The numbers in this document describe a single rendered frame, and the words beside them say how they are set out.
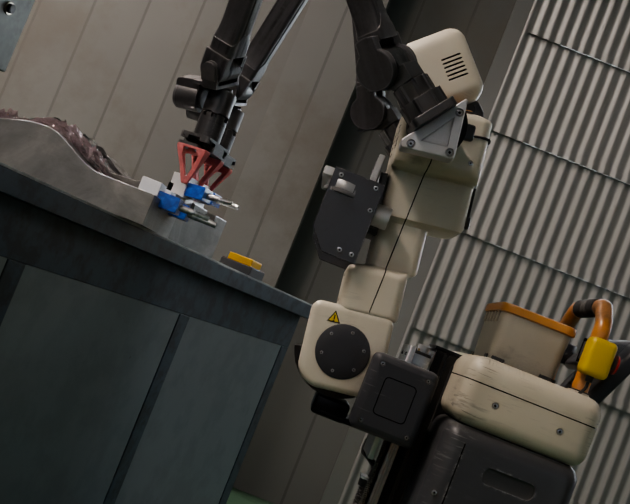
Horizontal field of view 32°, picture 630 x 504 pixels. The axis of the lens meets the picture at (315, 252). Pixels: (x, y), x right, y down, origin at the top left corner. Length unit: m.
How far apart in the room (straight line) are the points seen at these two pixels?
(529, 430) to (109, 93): 3.27
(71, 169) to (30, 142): 0.08
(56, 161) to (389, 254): 0.66
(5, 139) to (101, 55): 3.01
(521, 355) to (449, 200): 0.33
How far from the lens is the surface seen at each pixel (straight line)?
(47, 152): 1.93
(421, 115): 1.98
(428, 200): 2.16
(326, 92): 4.65
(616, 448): 4.88
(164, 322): 2.28
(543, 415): 1.99
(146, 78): 4.90
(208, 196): 2.22
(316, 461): 4.76
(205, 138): 2.21
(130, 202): 1.89
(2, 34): 3.04
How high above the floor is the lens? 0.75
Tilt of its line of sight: 4 degrees up
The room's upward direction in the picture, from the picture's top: 22 degrees clockwise
